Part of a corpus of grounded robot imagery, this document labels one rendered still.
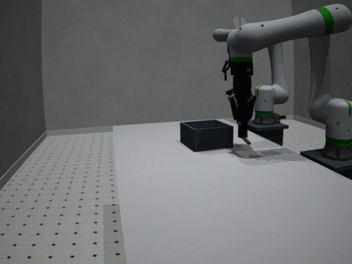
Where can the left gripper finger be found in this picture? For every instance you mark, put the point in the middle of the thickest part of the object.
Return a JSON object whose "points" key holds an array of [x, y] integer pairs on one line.
{"points": [[248, 108], [237, 111]]}

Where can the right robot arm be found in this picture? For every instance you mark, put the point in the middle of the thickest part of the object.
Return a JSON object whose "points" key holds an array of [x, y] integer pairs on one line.
{"points": [[268, 95]]}

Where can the brown cylindrical peg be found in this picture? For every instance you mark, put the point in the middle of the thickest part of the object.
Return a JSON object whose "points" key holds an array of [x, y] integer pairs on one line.
{"points": [[246, 140]]}

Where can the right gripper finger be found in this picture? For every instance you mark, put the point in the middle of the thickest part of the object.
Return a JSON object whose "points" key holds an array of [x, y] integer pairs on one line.
{"points": [[224, 70]]}

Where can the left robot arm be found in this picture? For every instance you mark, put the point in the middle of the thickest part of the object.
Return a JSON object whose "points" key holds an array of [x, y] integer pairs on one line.
{"points": [[335, 113]]}

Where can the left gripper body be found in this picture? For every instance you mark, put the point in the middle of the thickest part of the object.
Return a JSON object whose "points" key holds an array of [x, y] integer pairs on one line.
{"points": [[242, 85]]}

